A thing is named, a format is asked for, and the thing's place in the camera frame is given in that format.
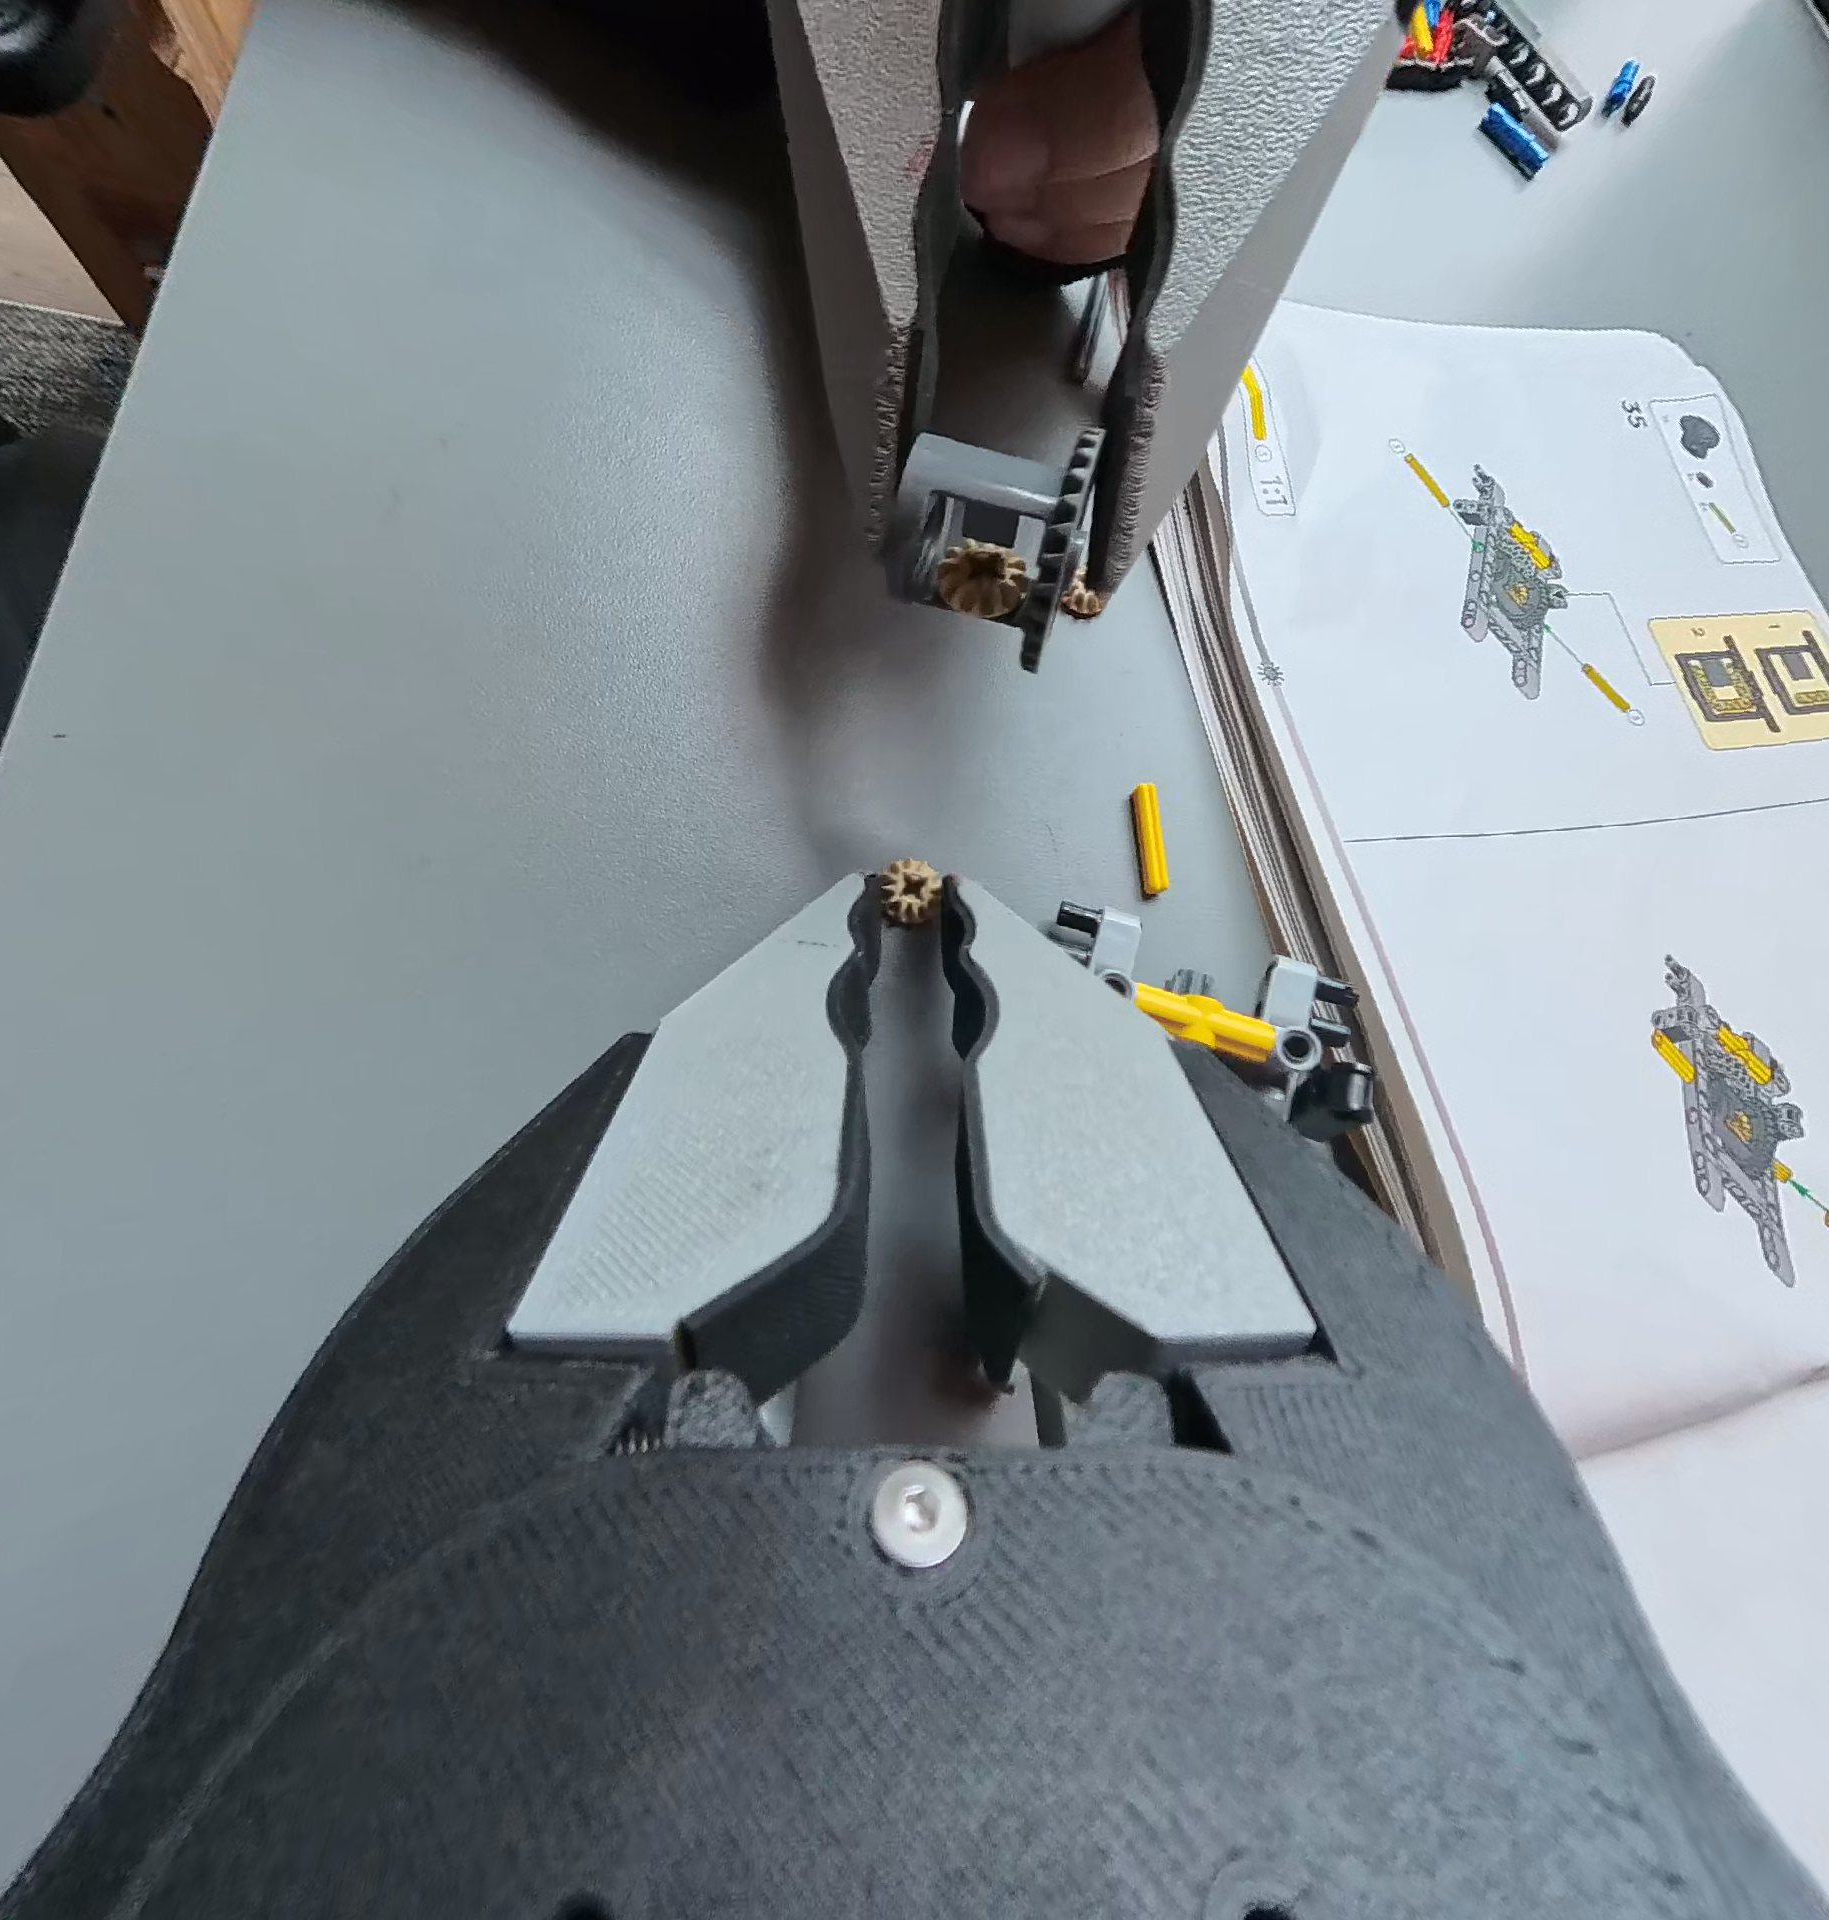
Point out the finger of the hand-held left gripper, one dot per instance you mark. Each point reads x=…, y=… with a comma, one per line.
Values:
x=1273, y=166
x=852, y=182

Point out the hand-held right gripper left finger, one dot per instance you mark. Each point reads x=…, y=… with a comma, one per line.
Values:
x=703, y=1188

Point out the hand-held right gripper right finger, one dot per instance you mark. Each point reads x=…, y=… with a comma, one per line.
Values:
x=1125, y=1188

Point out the grey lego frame assembly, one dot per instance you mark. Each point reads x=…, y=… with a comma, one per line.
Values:
x=1199, y=1023

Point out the grey lego differential housing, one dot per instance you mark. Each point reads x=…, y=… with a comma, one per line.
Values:
x=989, y=466

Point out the pile of loose lego pieces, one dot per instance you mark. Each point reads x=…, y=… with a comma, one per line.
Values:
x=1527, y=67

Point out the yellow lego axle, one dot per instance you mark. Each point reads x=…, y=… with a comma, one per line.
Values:
x=1145, y=841

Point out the small blue lego pin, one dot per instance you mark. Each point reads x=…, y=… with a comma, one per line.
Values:
x=1615, y=87

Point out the small black lego pin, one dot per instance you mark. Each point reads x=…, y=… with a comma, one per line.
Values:
x=1641, y=99

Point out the lego instruction booklet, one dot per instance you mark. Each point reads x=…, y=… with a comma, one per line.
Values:
x=1527, y=931

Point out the person's left hand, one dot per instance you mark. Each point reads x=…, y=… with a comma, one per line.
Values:
x=1065, y=166

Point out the black mesh armrest chair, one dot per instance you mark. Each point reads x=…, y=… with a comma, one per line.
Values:
x=14, y=46

